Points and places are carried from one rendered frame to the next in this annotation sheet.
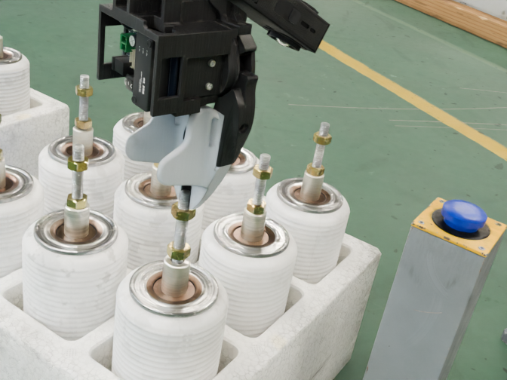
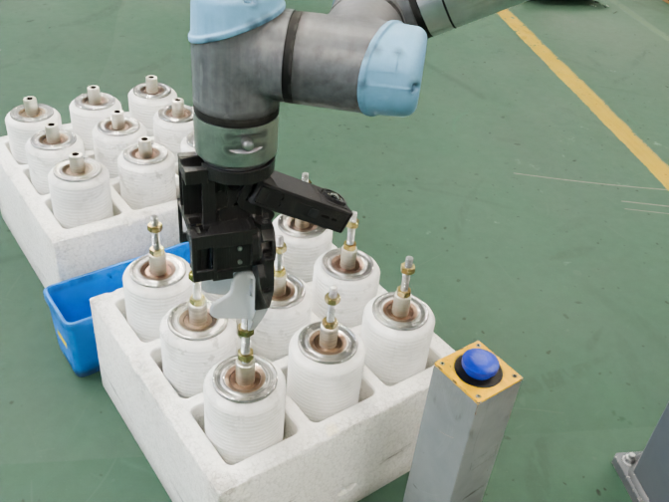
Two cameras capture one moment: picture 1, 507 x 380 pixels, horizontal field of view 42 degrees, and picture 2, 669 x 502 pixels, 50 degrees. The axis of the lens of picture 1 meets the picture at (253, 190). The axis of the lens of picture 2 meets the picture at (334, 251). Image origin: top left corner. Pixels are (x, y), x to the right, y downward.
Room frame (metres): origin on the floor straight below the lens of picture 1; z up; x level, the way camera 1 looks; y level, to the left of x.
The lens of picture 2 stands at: (-0.07, -0.24, 0.87)
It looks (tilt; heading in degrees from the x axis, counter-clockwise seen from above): 36 degrees down; 22
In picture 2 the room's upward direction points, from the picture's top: 6 degrees clockwise
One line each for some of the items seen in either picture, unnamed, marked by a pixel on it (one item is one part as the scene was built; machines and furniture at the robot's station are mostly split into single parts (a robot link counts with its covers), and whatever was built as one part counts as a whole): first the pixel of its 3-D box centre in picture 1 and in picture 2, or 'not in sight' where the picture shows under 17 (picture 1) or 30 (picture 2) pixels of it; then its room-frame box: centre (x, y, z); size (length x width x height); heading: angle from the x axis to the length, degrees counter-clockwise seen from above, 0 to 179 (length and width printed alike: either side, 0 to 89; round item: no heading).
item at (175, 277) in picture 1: (175, 275); (245, 371); (0.44, 0.05, 0.26); 0.02 x 0.02 x 0.03
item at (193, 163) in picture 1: (189, 166); (237, 306); (0.42, 0.05, 0.38); 0.06 x 0.03 x 0.09; 136
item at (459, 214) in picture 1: (462, 219); (479, 366); (0.53, -0.19, 0.32); 0.04 x 0.04 x 0.02
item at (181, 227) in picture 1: (180, 232); (245, 343); (0.44, 0.05, 0.31); 0.01 x 0.01 x 0.08
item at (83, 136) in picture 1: (82, 141); not in sight; (0.66, 0.20, 0.26); 0.02 x 0.02 x 0.03
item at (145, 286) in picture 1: (173, 288); (245, 378); (0.44, 0.05, 0.25); 0.08 x 0.08 x 0.01
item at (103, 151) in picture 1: (82, 151); not in sight; (0.66, 0.20, 0.25); 0.08 x 0.08 x 0.01
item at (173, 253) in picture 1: (178, 249); (245, 354); (0.44, 0.05, 0.29); 0.02 x 0.02 x 0.01; 34
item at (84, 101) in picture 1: (84, 108); not in sight; (0.66, 0.20, 0.30); 0.01 x 0.01 x 0.08
